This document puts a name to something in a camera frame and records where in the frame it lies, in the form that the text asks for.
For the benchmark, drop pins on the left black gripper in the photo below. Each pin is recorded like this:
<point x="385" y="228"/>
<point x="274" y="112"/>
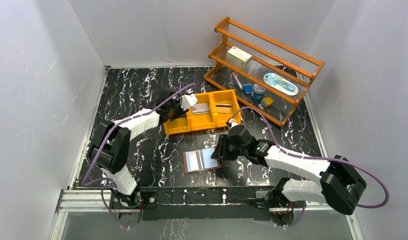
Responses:
<point x="172" y="108"/>

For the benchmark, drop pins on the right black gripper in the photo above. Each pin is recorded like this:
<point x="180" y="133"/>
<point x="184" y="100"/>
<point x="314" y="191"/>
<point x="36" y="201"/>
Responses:
<point x="220" y="149"/>

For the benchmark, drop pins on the brown leather card holder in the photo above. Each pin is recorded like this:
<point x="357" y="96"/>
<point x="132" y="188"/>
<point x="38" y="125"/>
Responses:
<point x="210" y="163"/>

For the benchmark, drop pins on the striped card with orange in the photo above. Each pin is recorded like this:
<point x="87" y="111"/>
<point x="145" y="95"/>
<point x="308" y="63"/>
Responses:
<point x="199" y="162"/>

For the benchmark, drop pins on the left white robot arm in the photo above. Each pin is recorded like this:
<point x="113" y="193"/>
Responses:
<point x="109" y="148"/>

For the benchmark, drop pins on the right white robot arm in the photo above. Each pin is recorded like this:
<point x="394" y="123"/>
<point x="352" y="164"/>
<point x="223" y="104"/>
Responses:
<point x="334" y="183"/>

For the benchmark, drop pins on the orange three-compartment bin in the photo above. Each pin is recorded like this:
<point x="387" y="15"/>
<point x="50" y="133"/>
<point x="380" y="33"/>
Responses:
<point x="213" y="110"/>

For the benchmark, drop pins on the red white pen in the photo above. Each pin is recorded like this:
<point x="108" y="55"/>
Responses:
<point x="237" y="80"/>

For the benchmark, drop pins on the yellow grey sharpener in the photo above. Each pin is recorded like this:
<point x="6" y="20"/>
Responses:
<point x="266" y="102"/>

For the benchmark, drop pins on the blue round tin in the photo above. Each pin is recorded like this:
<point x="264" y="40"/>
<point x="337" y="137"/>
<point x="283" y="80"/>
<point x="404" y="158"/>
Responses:
<point x="258" y="92"/>

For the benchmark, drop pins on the white cardboard box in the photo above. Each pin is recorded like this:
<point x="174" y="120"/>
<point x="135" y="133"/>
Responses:
<point x="239" y="56"/>

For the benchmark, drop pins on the blue blister pack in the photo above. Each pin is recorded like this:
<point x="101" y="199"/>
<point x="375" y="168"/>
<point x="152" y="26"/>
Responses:
<point x="279" y="83"/>

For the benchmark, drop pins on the orange wooden shelf rack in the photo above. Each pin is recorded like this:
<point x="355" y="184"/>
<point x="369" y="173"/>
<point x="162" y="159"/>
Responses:
<point x="268" y="56"/>

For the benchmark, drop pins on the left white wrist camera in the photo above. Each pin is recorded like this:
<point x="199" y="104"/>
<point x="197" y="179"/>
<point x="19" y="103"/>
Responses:
<point x="187" y="101"/>

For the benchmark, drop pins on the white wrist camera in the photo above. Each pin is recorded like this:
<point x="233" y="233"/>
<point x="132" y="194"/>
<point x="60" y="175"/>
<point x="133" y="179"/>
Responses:
<point x="231" y="123"/>
<point x="187" y="101"/>

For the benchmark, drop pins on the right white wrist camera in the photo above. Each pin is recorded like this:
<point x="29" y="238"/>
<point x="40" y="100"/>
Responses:
<point x="231" y="123"/>

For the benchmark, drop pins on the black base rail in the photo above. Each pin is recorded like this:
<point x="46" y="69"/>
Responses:
<point x="226" y="202"/>

